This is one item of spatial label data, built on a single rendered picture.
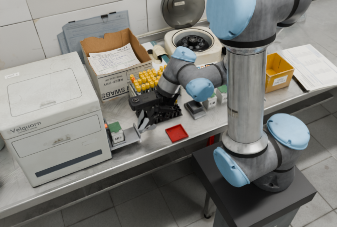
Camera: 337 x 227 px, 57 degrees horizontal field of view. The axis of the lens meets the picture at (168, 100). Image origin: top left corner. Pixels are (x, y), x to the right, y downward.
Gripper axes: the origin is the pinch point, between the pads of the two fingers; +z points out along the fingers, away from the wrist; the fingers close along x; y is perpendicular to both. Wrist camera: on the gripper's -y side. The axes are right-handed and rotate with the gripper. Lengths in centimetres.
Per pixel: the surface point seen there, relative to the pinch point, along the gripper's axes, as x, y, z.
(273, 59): 11, 61, -37
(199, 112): 0.7, 24.8, -10.4
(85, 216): 27, 19, 96
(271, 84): -1, 53, -30
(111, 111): 18.6, -2.2, 6.8
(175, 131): -3.0, 14.4, -3.1
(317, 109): 35, 185, 0
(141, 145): -3.6, 1.8, 4.4
